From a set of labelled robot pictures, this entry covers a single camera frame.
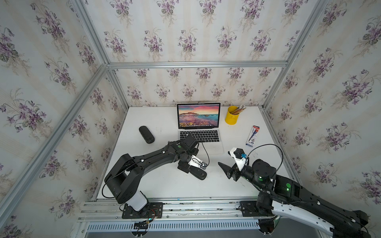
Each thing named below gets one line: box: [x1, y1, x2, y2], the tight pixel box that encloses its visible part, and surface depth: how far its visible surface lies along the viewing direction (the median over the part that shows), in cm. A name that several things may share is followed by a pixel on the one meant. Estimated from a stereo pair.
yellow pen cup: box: [224, 105, 240, 125], surface depth 107 cm
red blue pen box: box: [245, 124, 260, 148], surface depth 103 cm
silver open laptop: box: [176, 102, 225, 155], surface depth 103 cm
